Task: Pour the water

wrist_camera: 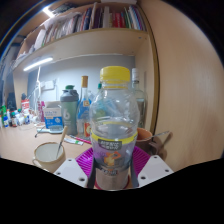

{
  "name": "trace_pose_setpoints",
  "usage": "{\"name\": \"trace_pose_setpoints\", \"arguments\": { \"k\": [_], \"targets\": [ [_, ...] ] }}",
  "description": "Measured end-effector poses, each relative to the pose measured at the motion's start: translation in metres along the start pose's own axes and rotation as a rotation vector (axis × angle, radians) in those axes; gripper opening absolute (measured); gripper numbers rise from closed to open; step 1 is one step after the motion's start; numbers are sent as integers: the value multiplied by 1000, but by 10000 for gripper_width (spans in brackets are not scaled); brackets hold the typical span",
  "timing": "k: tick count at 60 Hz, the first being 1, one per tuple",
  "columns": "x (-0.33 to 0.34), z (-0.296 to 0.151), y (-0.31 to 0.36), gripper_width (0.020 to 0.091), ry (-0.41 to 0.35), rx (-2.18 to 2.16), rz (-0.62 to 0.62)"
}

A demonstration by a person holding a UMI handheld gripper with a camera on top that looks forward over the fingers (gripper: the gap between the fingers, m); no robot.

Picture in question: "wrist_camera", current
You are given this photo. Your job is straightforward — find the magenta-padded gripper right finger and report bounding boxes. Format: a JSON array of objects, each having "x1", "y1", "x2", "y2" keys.
[{"x1": 129, "y1": 145, "x2": 174, "y2": 189}]

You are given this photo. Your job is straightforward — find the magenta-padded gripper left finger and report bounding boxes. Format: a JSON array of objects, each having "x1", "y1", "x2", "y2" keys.
[{"x1": 53, "y1": 146, "x2": 98, "y2": 189}]

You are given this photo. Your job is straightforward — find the clear yellow-capped drink bottle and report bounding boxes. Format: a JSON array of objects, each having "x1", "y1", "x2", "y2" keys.
[{"x1": 89, "y1": 65, "x2": 140, "y2": 191}]

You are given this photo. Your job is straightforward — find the cream ceramic mug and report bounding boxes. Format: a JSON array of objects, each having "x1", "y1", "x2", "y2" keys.
[{"x1": 32, "y1": 141, "x2": 67, "y2": 174}]

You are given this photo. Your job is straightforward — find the brown mug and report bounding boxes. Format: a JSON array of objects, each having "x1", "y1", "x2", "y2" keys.
[{"x1": 135, "y1": 127, "x2": 165, "y2": 156}]

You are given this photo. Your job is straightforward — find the spoon in cream mug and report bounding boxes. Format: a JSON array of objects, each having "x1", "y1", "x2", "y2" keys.
[{"x1": 55, "y1": 125, "x2": 69, "y2": 158}]

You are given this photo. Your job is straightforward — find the blue and white carton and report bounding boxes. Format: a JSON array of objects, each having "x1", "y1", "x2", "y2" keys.
[{"x1": 43, "y1": 100, "x2": 65, "y2": 130}]

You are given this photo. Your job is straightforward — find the grey shaker bottle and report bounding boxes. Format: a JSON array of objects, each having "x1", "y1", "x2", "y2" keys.
[{"x1": 59, "y1": 84, "x2": 80, "y2": 136}]

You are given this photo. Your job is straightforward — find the pink packet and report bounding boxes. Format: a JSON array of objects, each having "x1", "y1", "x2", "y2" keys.
[{"x1": 37, "y1": 100, "x2": 46, "y2": 123}]

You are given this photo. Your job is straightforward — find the clear glass bottle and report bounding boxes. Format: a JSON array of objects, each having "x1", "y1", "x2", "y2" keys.
[{"x1": 130, "y1": 68, "x2": 148, "y2": 130}]

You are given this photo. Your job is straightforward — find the red and white can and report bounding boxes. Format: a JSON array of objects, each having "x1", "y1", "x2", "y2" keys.
[{"x1": 20, "y1": 98, "x2": 31, "y2": 115}]

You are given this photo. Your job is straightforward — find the under-shelf light strip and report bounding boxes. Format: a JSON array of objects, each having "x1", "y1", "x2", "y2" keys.
[{"x1": 23, "y1": 57, "x2": 54, "y2": 72}]

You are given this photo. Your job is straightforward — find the wooden shelf unit with books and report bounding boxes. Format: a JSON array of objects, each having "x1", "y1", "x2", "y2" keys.
[{"x1": 13, "y1": 0, "x2": 160, "y2": 73}]

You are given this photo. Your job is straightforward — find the white tube light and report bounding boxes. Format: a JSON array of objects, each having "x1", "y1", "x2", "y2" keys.
[{"x1": 42, "y1": 6, "x2": 56, "y2": 19}]

